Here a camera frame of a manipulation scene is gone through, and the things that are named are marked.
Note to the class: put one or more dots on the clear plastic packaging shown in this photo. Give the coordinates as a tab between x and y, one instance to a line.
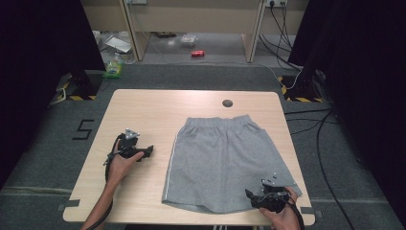
188	40

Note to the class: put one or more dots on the person's right hand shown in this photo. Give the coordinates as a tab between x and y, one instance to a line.
282	220

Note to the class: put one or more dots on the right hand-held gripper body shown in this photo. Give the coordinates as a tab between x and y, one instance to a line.
271	196

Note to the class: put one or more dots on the black curtain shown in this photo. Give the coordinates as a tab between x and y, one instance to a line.
367	80
38	64

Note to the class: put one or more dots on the person's left hand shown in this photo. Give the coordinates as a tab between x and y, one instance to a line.
119	167

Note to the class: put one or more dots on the white plastic bag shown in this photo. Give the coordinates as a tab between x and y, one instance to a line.
118	43

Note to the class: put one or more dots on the green packet on floor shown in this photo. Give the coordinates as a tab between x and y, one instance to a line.
113	67

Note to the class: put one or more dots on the red drink can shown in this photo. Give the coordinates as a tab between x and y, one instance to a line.
198	53

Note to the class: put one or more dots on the white wall socket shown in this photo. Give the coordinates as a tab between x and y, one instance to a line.
276	3
137	1

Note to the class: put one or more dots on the dark flat object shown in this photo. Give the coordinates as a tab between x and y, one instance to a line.
166	34

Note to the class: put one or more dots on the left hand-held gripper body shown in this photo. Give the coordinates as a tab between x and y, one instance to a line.
128	145

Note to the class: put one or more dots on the grey shorts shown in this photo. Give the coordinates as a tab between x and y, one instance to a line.
220	159

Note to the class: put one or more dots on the black stand base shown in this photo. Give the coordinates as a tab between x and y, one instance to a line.
83	83
303	87

